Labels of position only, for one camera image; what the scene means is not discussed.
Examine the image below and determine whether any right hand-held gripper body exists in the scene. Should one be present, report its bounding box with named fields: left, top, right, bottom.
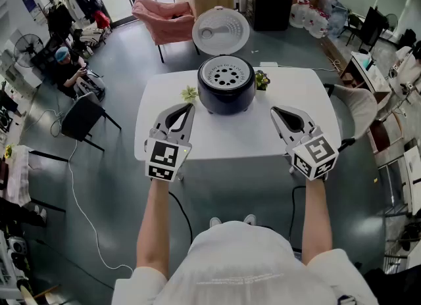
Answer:
left=284, top=125, right=340, bottom=182

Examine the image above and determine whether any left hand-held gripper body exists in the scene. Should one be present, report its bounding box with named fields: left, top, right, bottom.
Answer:
left=143, top=128, right=193, bottom=183

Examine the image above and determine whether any white steamer plate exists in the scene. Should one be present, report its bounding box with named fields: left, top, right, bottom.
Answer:
left=201, top=57, right=253, bottom=89

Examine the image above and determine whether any person's left forearm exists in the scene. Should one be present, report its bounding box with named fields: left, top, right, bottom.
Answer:
left=136, top=178, right=171, bottom=280

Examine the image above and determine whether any person's right forearm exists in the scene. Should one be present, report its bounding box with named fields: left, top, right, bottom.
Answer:
left=300, top=178, right=333, bottom=267

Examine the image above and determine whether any small green potted plant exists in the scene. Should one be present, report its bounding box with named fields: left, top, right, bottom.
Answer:
left=180, top=85, right=199, bottom=103

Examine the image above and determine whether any open rice cooker lid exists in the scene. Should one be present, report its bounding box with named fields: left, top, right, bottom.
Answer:
left=191, top=6, right=257, bottom=116

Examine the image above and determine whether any light grey chair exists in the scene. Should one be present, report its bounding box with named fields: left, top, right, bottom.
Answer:
left=323, top=83, right=379, bottom=153

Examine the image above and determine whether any wooden chair red seat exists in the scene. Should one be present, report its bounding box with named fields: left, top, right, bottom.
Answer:
left=366, top=109, right=406, bottom=168

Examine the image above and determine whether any wooden side table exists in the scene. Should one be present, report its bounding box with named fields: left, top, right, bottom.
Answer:
left=339, top=50, right=393, bottom=101

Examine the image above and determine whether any open grey suitcase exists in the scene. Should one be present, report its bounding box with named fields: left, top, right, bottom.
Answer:
left=73, top=69, right=107, bottom=101

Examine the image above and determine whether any black chair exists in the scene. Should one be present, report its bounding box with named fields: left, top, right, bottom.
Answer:
left=61, top=91, right=122, bottom=152
left=341, top=6, right=389, bottom=52

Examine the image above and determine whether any pink armchair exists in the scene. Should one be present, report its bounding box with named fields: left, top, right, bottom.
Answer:
left=131, top=0, right=201, bottom=64

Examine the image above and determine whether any clear water jug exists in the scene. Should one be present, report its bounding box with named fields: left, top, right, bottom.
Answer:
left=303, top=3, right=322, bottom=32
left=289, top=0, right=309, bottom=30
left=310, top=10, right=330, bottom=39

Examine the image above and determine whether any blue water bottle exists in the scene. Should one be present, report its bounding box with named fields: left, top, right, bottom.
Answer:
left=327, top=0, right=350, bottom=38

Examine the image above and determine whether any black cabinet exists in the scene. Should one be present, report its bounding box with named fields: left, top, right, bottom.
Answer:
left=245, top=0, right=295, bottom=32

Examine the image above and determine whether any person's white shirt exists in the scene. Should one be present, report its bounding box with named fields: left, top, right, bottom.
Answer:
left=111, top=220, right=380, bottom=305

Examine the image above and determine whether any black standing fan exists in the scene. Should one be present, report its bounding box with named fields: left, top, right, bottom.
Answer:
left=13, top=33, right=45, bottom=68
left=384, top=13, right=399, bottom=32

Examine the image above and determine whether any clothes rack with garments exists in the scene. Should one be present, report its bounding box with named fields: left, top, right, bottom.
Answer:
left=42, top=0, right=113, bottom=58

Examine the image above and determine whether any cloth-covered table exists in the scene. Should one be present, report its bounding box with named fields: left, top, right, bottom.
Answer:
left=0, top=144, right=66, bottom=213

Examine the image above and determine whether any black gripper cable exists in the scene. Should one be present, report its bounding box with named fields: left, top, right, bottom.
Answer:
left=287, top=185, right=307, bottom=243
left=168, top=191, right=193, bottom=246

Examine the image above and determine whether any white floor cable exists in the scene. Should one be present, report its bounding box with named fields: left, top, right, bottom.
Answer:
left=66, top=139, right=134, bottom=271

